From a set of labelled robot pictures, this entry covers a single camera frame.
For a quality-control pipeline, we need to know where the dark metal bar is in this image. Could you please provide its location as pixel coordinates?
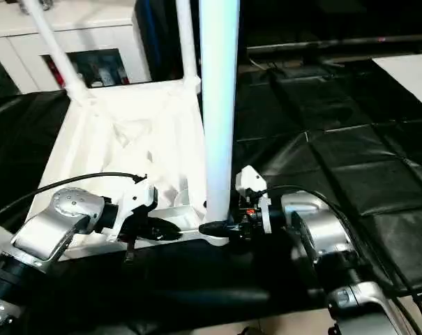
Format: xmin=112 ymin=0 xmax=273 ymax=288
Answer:
xmin=247 ymin=33 xmax=422 ymax=54

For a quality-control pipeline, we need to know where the black mat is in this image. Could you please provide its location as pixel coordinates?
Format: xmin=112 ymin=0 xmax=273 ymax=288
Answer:
xmin=0 ymin=41 xmax=422 ymax=317

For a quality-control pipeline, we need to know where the white sideboard cabinet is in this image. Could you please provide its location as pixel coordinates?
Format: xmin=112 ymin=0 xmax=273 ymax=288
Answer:
xmin=0 ymin=0 xmax=153 ymax=96

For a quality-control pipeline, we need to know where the white plastic table top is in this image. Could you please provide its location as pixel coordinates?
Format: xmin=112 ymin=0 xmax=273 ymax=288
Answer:
xmin=22 ymin=78 xmax=233 ymax=261

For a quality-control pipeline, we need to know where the white flat board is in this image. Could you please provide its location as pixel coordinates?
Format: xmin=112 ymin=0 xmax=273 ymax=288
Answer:
xmin=370 ymin=52 xmax=422 ymax=113

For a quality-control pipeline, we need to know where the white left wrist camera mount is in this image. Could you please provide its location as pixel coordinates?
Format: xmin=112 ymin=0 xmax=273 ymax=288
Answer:
xmin=105 ymin=180 xmax=160 ymax=244

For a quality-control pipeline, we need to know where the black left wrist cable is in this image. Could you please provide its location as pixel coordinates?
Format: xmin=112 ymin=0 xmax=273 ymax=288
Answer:
xmin=0 ymin=172 xmax=149 ymax=225

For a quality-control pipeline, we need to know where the red bottle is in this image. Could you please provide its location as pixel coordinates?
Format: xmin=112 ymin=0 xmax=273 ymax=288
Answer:
xmin=48 ymin=57 xmax=66 ymax=90

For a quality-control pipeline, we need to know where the black cabinet with gold label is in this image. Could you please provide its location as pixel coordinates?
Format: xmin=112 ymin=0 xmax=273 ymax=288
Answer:
xmin=133 ymin=0 xmax=254 ymax=84

